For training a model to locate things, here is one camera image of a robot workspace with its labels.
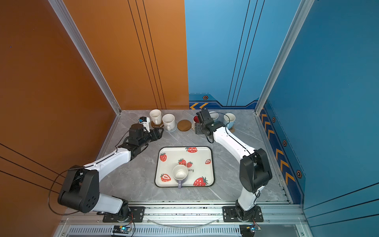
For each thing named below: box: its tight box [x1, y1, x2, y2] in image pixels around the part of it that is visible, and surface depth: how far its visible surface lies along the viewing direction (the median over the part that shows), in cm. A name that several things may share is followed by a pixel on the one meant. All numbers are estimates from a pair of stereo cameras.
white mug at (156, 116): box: [149, 109, 162, 125], surface depth 107 cm
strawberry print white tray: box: [154, 146, 215, 188], surface depth 91 cm
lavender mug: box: [172, 164, 189, 190], surface depth 87 cm
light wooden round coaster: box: [177, 119, 192, 132], surface depth 114 cm
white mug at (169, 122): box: [161, 113, 176, 132], surface depth 104 cm
